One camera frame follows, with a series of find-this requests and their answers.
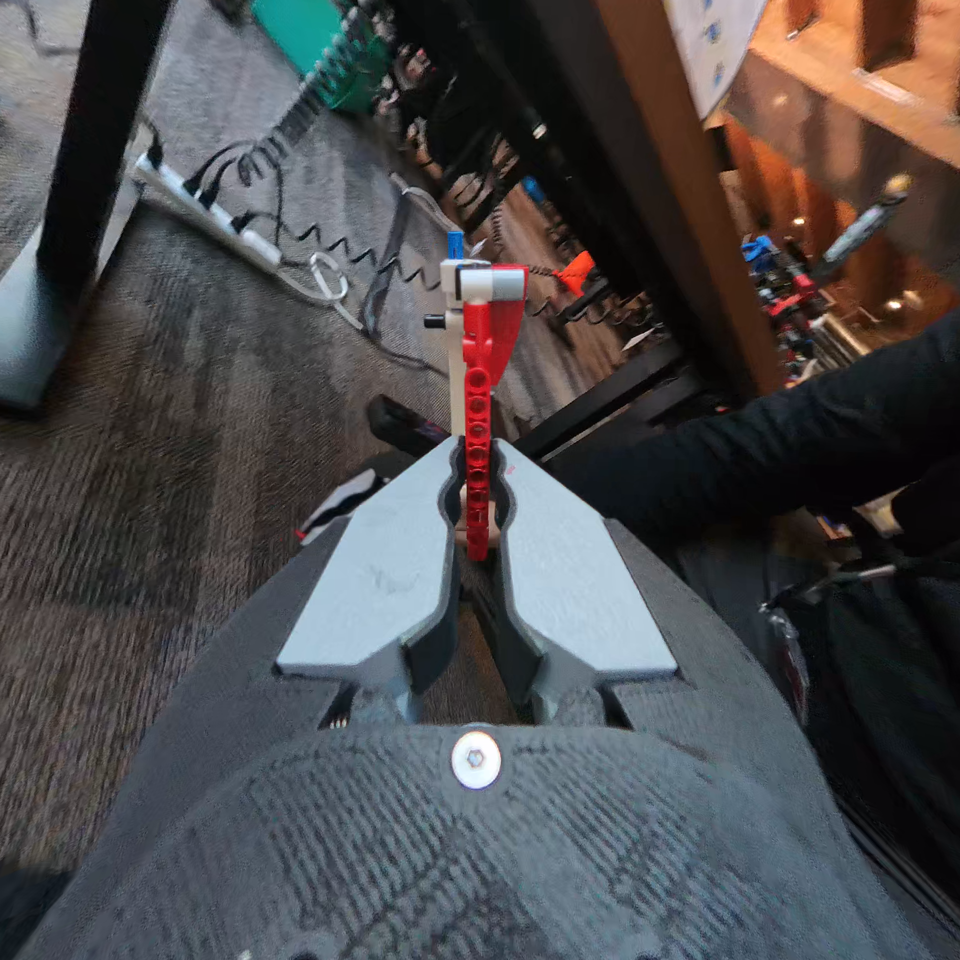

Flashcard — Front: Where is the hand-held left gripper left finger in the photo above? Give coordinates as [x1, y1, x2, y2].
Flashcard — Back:
[274, 437, 462, 723]

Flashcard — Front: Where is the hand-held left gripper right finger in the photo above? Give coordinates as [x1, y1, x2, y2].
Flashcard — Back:
[489, 438, 681, 723]

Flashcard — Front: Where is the red brick beam assembly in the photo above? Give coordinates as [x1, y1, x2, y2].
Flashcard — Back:
[422, 231, 531, 564]

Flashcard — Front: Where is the black desk leg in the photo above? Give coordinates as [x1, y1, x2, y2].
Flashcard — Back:
[0, 0, 179, 412]

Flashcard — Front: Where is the person's black jacket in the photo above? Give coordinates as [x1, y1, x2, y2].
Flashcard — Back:
[675, 465, 960, 960]

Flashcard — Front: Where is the orange plastic object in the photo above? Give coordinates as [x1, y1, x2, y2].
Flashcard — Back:
[553, 249, 599, 299]

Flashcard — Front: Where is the white power strip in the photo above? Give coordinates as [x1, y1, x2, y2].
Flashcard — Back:
[133, 150, 285, 267]

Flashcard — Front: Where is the teal plastic crate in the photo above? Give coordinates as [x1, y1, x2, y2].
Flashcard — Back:
[249, 0, 393, 115]

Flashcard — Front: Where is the wooden post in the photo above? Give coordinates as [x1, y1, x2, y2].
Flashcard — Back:
[592, 0, 789, 399]

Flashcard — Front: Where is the black coiled cable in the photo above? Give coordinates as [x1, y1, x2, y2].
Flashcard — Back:
[238, 67, 571, 320]

